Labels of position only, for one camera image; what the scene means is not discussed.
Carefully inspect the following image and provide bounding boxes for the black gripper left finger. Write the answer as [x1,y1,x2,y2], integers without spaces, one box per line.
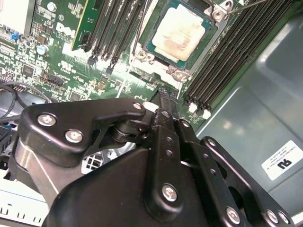
[9,87,185,222]

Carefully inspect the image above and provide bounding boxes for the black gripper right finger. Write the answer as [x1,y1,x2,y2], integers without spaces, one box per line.
[170,93,295,227]

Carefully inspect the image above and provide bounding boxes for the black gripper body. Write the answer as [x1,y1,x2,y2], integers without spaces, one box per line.
[42,148,221,227]

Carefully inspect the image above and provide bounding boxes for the silver CPU chip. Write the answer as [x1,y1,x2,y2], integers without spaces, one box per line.
[143,2,214,70]

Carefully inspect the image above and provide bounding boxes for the metal locking lever wire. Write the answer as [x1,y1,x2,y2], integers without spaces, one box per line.
[224,0,269,15]
[131,0,153,57]

